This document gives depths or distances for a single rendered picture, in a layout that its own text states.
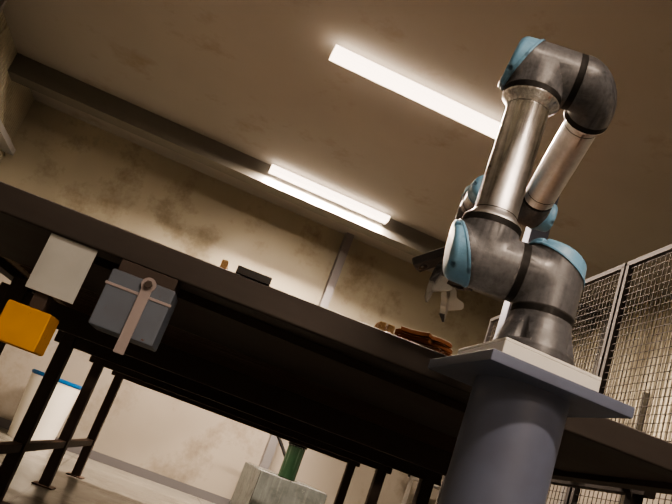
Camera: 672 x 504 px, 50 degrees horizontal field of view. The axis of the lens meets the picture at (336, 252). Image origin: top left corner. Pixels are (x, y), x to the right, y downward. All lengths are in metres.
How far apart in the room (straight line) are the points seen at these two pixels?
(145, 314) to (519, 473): 0.77
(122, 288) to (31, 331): 0.19
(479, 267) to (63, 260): 0.83
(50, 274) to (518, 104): 0.99
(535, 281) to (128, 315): 0.79
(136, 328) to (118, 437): 5.91
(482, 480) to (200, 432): 6.25
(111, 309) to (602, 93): 1.06
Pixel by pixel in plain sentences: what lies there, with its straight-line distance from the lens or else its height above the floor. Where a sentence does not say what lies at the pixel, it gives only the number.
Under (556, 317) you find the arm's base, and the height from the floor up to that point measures 0.99.
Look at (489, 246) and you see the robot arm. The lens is 1.34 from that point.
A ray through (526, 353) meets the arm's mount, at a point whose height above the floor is 0.89.
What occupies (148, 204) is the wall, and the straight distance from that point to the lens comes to 7.66.
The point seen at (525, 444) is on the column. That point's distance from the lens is 1.26.
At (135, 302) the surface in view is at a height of 0.78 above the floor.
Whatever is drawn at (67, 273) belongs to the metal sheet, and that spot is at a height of 0.79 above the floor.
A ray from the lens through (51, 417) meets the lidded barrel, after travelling 6.83.
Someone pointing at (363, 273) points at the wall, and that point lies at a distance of 7.85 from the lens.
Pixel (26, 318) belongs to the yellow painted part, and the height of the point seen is 0.68.
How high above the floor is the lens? 0.60
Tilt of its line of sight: 17 degrees up
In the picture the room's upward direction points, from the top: 20 degrees clockwise
